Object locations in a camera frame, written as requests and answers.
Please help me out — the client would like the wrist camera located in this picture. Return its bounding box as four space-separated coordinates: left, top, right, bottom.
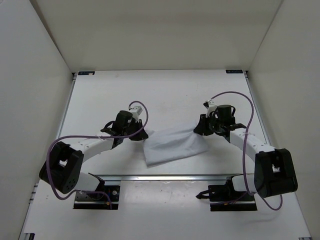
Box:
203 99 218 118
128 106 143 123

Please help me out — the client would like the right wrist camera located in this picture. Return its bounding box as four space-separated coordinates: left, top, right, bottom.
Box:
203 99 218 118

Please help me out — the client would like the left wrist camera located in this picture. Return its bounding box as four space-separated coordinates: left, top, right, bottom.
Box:
128 106 143 123

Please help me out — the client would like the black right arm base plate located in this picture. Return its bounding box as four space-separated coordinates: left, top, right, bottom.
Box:
195 180 258 212

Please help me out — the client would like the white skirt cloth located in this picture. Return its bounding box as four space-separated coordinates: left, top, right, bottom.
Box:
143 124 209 167

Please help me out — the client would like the left corner label sticker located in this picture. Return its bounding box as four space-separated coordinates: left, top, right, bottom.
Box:
77 71 95 76

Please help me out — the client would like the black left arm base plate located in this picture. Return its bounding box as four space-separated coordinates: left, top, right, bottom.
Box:
73 181 121 211

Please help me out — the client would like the white front cover board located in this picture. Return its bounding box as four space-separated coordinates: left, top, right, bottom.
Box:
24 181 310 240

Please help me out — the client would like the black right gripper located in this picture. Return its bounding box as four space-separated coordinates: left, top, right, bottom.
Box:
193 113 223 137

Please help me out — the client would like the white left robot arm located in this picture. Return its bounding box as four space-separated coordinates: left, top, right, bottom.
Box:
39 106 149 199

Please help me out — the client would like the right corner label sticker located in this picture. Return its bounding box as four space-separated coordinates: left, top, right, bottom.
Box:
225 69 243 74

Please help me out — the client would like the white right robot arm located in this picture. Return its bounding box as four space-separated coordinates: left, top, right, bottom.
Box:
193 102 298 200

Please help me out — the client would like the corner label sticker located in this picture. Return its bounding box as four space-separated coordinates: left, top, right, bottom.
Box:
77 71 95 76
225 69 243 74

